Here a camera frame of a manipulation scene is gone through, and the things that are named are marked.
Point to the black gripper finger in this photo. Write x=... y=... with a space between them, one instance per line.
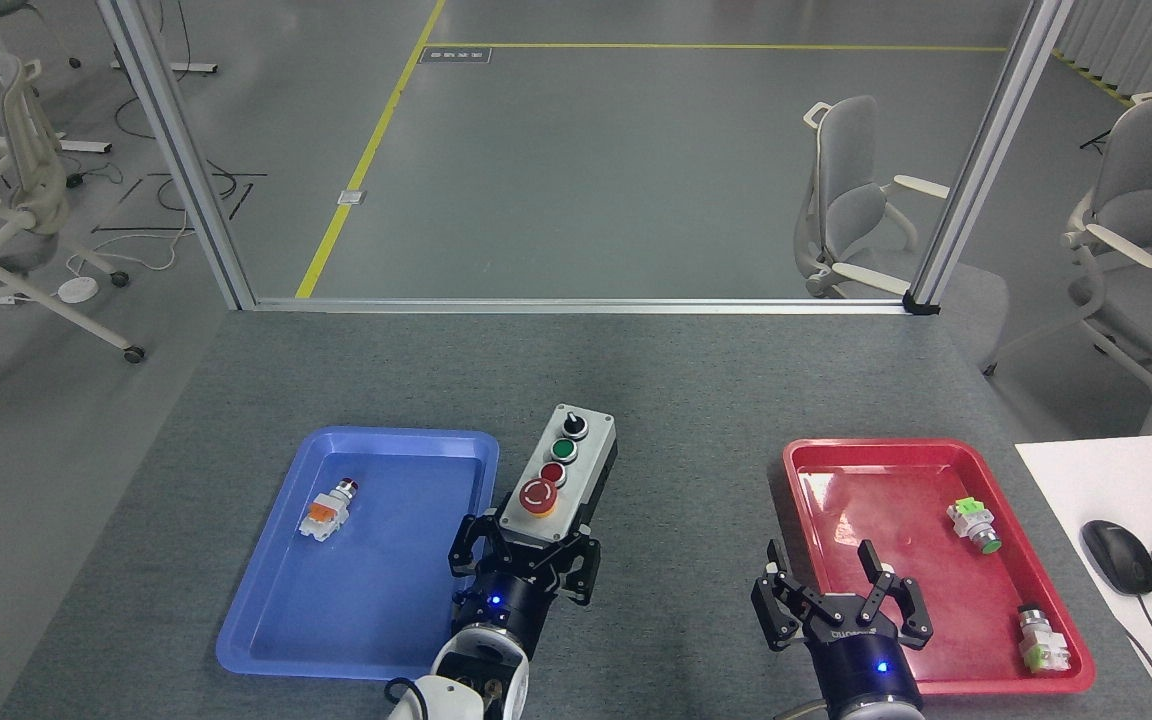
x=581 y=570
x=476 y=545
x=786 y=600
x=896 y=605

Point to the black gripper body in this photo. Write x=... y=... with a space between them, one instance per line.
x=866 y=670
x=506 y=605

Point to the grey control box with buttons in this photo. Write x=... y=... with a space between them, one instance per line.
x=561 y=470

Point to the blue plastic tray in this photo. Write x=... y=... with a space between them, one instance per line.
x=376 y=580

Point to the silver push button green block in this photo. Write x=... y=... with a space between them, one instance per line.
x=1042 y=640

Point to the red push button orange block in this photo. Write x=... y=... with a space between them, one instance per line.
x=324 y=514

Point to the red plastic tray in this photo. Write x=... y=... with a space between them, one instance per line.
x=956 y=600

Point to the black computer mouse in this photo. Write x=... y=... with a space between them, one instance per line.
x=1118 y=556

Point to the white side table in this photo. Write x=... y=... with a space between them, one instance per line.
x=1096 y=480

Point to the silver floor socket plate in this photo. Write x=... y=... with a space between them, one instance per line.
x=352 y=197

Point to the white round floor device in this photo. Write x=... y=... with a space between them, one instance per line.
x=78 y=289

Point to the dark floor label sign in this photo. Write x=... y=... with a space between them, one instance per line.
x=455 y=55

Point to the white desk foot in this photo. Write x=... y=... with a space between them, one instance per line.
x=76 y=146
x=186 y=68

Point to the white mesh office chair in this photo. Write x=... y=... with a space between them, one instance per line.
x=31 y=200

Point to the green push button switch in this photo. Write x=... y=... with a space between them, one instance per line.
x=973 y=525

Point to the silver aluminium post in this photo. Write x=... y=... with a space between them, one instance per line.
x=986 y=150
x=176 y=150

